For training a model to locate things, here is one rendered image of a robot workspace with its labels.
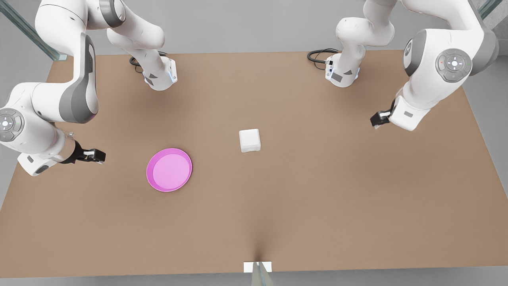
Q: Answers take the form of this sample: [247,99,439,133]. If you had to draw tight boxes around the small white lidded box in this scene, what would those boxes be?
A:
[239,128,262,154]

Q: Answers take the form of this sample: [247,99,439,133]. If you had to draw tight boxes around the pink round plate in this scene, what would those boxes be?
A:
[146,148,193,193]

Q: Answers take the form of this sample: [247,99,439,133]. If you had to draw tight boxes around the black cable loop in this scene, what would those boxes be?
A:
[307,48,341,72]
[129,51,168,74]

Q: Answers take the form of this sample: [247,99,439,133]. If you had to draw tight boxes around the silver frame post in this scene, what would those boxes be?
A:
[475,0,504,21]
[0,0,68,62]
[243,261,275,286]

